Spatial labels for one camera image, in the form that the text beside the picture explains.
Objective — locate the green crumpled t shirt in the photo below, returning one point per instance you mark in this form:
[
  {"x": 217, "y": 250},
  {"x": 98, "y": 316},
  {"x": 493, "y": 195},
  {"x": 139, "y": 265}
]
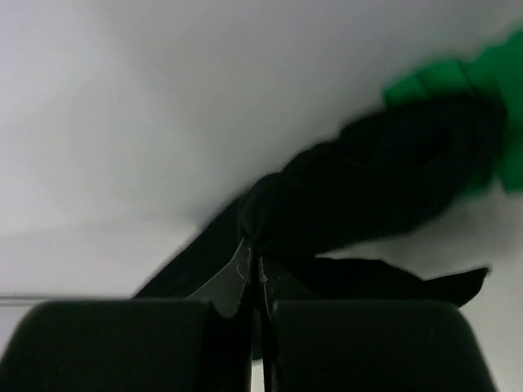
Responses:
[{"x": 474, "y": 106}]

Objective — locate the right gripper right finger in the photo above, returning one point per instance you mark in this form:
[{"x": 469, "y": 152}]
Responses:
[{"x": 366, "y": 325}]

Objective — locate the black t shirt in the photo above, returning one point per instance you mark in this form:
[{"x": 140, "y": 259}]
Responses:
[{"x": 360, "y": 186}]

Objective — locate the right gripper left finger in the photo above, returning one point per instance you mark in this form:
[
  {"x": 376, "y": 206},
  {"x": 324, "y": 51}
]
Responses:
[{"x": 200, "y": 343}]

